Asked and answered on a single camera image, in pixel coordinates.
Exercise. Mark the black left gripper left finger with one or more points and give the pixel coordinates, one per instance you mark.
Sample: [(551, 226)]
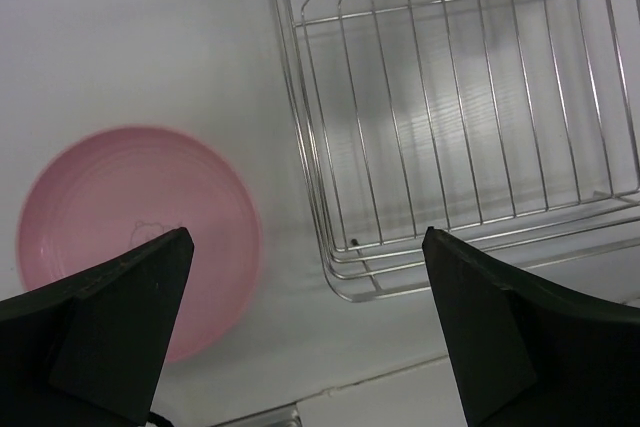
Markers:
[(88, 350)]

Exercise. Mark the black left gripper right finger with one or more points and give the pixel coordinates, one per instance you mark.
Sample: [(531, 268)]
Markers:
[(526, 351)]

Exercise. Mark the pink plastic plate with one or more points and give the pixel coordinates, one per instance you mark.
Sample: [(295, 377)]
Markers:
[(118, 189)]

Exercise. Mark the metal wire dish rack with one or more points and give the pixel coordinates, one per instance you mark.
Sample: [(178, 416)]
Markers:
[(511, 124)]

